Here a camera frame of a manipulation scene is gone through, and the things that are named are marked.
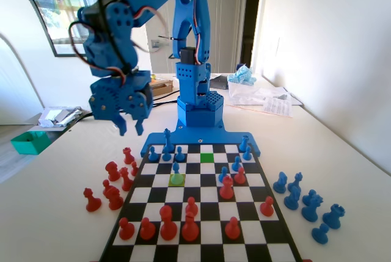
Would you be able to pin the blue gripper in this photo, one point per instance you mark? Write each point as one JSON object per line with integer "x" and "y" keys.
{"x": 107, "y": 101}

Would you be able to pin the red plastic toy figure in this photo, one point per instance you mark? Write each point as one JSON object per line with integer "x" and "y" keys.
{"x": 128, "y": 155}

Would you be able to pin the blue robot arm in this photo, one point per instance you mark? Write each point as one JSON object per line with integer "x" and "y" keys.
{"x": 186, "y": 91}

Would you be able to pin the blue chess pawn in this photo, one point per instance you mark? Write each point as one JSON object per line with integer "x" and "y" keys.
{"x": 166, "y": 156}
{"x": 153, "y": 155}
{"x": 179, "y": 155}
{"x": 224, "y": 173}
{"x": 320, "y": 234}
{"x": 236, "y": 165}
{"x": 247, "y": 154}
{"x": 309, "y": 195}

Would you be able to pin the blue chess king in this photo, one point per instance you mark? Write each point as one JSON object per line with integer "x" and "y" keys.
{"x": 167, "y": 140}

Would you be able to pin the red chess pawn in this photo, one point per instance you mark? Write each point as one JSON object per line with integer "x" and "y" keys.
{"x": 134, "y": 170}
{"x": 239, "y": 177}
{"x": 267, "y": 208}
{"x": 191, "y": 204}
{"x": 126, "y": 231}
{"x": 92, "y": 202}
{"x": 232, "y": 230}
{"x": 147, "y": 231}
{"x": 106, "y": 186}

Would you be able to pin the red chess knight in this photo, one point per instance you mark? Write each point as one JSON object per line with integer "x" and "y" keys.
{"x": 113, "y": 173}
{"x": 115, "y": 201}

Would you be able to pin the red chess bishop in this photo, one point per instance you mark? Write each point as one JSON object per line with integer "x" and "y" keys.
{"x": 126, "y": 182}
{"x": 190, "y": 230}

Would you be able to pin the blue chess rook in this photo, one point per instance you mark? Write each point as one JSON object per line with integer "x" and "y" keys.
{"x": 333, "y": 217}
{"x": 243, "y": 144}

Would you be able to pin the blue chess queen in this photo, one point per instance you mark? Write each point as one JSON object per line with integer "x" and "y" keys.
{"x": 296, "y": 181}

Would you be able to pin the blue chess bishop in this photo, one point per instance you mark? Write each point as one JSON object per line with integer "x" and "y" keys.
{"x": 292, "y": 199}

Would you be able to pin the long cardboard box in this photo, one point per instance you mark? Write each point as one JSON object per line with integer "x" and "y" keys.
{"x": 163, "y": 88}

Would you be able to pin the dark side table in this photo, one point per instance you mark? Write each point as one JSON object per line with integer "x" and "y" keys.
{"x": 61, "y": 131}

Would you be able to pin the silver white packaging pile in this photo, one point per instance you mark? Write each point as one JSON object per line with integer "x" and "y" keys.
{"x": 59, "y": 117}

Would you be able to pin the dark grey pad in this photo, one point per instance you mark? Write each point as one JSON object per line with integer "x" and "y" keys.
{"x": 220, "y": 82}

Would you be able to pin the black white chessboard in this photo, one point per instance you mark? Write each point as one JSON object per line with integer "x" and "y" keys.
{"x": 207, "y": 191}

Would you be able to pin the green plastic bin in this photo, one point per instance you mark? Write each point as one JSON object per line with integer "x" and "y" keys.
{"x": 30, "y": 143}

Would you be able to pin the blue white crumpled cloth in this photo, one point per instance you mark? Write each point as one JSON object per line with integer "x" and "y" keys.
{"x": 242, "y": 76}

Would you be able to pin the clear plastic bag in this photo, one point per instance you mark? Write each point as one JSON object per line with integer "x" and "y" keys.
{"x": 250, "y": 94}

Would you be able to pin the white arched panel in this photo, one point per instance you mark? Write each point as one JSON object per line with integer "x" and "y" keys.
{"x": 15, "y": 75}

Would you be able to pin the black framed poster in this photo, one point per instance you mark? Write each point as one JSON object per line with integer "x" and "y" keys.
{"x": 55, "y": 5}

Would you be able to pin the printed paper sheet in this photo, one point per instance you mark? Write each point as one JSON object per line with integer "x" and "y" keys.
{"x": 278, "y": 107}

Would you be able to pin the blue base plate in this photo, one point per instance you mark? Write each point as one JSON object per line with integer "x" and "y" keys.
{"x": 159, "y": 139}

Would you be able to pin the blue gripper camera box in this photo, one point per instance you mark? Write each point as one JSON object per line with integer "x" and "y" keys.
{"x": 148, "y": 97}

